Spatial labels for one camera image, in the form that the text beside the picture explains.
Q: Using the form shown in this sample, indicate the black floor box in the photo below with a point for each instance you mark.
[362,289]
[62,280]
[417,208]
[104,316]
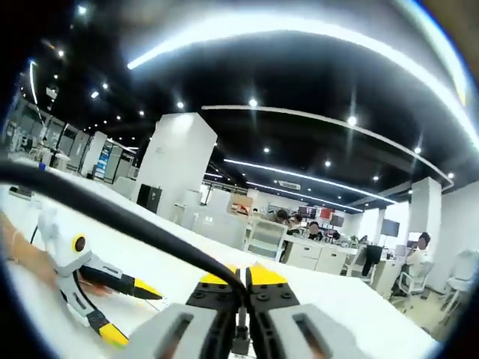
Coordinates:
[149,198]

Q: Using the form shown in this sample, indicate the ceiling air vent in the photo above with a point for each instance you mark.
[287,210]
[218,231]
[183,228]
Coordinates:
[289,184]

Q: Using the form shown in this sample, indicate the cardboard box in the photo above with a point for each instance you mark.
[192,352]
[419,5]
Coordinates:
[240,205]

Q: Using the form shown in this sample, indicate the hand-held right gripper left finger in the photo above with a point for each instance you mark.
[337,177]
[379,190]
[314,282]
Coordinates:
[176,329]

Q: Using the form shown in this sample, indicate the small wall monitor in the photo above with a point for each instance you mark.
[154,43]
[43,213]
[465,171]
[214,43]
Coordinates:
[390,227]

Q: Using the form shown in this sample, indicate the white square column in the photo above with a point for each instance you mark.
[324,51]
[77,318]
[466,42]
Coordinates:
[176,161]

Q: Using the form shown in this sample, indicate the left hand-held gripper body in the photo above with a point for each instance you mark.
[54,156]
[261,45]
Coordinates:
[65,254]

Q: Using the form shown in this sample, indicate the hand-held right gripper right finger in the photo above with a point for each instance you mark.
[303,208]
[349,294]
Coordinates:
[295,329]

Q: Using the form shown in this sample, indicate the long curved ceiling light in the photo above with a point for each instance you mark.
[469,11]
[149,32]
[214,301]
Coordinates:
[299,33]

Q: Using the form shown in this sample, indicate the white mesh office chair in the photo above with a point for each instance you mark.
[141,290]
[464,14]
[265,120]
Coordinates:
[265,239]

